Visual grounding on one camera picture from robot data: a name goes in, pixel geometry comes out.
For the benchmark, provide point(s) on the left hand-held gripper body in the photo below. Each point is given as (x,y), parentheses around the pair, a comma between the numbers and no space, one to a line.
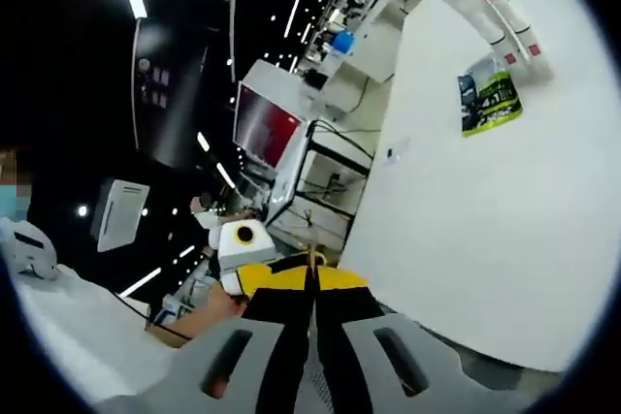
(242,251)

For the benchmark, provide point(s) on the person's white shirt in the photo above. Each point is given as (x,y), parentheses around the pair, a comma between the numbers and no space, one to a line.
(73,336)

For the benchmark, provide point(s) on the green printed packet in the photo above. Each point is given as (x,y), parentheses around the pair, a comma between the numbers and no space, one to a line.
(490,99)

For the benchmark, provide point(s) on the ceiling air conditioner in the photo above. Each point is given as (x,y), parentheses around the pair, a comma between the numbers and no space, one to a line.
(121,213)

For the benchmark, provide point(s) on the black hanging sign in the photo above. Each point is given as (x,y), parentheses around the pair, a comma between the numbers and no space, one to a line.
(170,94)

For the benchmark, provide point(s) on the small clear packet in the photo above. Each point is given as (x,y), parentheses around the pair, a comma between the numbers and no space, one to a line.
(395,152)

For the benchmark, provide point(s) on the white desk black legs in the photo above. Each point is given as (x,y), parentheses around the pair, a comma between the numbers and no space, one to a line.
(339,145)

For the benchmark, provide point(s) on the red-screen monitor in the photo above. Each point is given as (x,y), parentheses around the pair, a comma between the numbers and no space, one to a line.
(264,123)

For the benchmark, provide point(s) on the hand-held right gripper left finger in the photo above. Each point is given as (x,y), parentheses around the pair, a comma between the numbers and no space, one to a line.
(271,336)

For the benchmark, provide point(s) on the white skincare tube red label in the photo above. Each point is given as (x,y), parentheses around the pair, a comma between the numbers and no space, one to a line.
(473,2)

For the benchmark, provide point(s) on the white skincare bottle red collar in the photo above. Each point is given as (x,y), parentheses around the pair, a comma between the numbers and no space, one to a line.
(516,19)

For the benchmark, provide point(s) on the white chest device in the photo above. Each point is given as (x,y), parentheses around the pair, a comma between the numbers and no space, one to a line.
(29,249)

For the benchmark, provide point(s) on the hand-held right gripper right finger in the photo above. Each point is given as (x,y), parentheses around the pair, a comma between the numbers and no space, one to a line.
(349,336)

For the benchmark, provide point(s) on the blue bin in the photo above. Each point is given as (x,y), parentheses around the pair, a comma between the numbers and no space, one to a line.
(343,41)

